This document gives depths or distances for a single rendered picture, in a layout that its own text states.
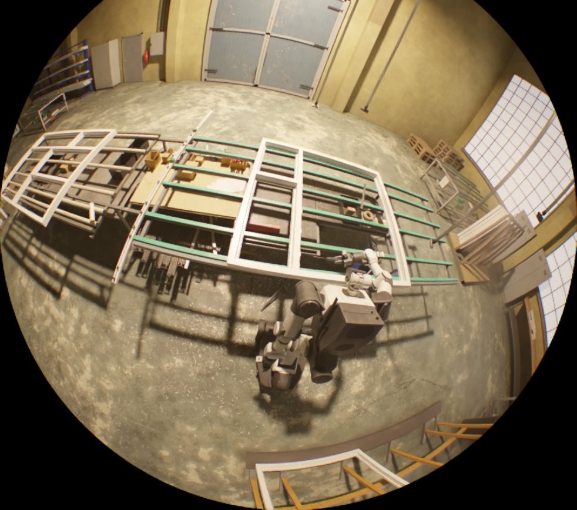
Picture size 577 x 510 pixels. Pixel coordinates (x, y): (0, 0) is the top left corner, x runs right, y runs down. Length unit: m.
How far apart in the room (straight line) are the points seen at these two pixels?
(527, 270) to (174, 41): 13.06
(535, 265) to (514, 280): 0.91
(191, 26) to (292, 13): 3.30
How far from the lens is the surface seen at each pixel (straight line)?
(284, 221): 1.87
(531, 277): 7.63
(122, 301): 2.46
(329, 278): 1.34
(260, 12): 7.09
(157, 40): 8.29
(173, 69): 7.85
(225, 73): 7.44
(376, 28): 7.02
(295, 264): 1.29
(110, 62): 9.53
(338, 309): 0.85
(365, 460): 2.72
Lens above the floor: 2.07
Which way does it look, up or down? 52 degrees down
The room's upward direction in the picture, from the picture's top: 24 degrees clockwise
